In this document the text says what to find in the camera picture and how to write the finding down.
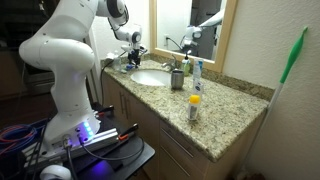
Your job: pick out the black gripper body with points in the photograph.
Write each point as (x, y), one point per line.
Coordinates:
(133, 55)

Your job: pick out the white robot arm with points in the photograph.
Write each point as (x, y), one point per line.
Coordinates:
(58, 46)

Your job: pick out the white oval sink basin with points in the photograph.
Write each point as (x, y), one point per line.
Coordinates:
(151, 77)

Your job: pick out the clear plastic water bottle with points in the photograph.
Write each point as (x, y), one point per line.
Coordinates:
(116, 61)

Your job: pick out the white paper packets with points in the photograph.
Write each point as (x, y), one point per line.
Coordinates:
(110, 56)

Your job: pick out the chrome faucet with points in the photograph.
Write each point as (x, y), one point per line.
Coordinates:
(171, 64)

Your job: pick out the stainless steel cup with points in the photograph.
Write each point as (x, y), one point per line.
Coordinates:
(177, 79)

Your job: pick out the green soap pump bottle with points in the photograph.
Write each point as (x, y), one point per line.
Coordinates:
(186, 64)

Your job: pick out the white blue toothpaste tube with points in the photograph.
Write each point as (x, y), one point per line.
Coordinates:
(197, 71)

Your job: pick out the yellow capped white tube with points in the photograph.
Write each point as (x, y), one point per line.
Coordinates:
(194, 102)

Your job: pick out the wood framed mirror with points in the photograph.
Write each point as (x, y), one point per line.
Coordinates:
(204, 26)

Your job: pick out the black robot cart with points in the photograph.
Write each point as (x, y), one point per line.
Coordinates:
(84, 156)

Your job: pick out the wooden vanity cabinet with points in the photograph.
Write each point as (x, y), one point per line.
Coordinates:
(208, 148)

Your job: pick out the orange handled clamp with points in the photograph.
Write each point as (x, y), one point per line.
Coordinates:
(126, 133)

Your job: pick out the green handled mop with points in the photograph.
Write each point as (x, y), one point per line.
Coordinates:
(292, 57)

